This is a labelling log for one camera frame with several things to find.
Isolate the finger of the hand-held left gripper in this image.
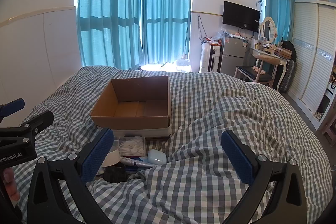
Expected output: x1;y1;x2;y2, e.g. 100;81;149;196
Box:
0;110;54;136
0;98;26;123

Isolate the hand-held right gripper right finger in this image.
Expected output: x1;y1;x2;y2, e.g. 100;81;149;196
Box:
221;130;311;224

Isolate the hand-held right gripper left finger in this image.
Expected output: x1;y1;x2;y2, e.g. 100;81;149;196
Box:
28;128;115;224

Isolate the white hair dryer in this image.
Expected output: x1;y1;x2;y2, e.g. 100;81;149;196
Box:
101;135;122;167

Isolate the dark round container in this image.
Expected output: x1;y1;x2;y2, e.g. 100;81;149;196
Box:
103;164;127;184

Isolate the clear plastic packet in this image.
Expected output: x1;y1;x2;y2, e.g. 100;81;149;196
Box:
117;136;146;158

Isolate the blue plastic packet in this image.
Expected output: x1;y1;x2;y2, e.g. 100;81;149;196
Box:
125;158;158;172

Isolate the small white bottle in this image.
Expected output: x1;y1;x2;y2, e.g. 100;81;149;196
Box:
147;149;167;166

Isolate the brown cardboard box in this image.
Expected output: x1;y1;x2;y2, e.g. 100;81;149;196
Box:
90;75;173;138

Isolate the person's left hand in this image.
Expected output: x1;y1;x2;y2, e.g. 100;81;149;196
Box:
0;168;21;214

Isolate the grey checked blanket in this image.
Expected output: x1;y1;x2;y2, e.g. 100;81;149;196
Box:
0;65;334;224

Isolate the white chair dark seat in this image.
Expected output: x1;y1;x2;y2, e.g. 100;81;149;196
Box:
234;59;279;88

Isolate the dark suitcase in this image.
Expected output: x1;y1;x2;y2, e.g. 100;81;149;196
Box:
278;60;295;94

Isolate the small wooden stool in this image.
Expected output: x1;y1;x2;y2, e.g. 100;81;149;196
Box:
321;116;336;147

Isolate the silver small fridge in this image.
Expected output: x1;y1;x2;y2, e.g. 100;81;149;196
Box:
219;35;249;74

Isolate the white suitcase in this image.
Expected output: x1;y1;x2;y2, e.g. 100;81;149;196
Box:
199;43;222;74

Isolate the white dressing table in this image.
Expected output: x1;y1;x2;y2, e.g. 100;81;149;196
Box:
249;46;289;91

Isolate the clear water jug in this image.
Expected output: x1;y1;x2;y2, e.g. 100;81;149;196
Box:
176;54;190;72

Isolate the wooden box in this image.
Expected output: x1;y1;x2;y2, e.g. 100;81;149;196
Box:
273;47;292;59

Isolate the black bag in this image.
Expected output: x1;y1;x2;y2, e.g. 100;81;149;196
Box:
281;41;297;61

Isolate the white slatted wardrobe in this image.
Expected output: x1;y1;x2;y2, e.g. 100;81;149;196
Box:
287;0;336;130

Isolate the wide teal curtain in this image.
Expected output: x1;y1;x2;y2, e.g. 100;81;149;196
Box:
76;0;144;70

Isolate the white oval mirror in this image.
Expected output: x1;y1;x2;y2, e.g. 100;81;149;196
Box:
259;17;278;45

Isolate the teal curtain beside wardrobe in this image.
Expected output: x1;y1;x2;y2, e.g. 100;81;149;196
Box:
262;0;296;42

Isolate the narrow teal window curtain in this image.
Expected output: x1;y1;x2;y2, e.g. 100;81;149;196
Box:
142;0;191;66

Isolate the black wall cable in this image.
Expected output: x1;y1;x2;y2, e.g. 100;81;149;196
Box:
198;15;208;42

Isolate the black wall television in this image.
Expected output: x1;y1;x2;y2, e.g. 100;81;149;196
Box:
222;1;261;33

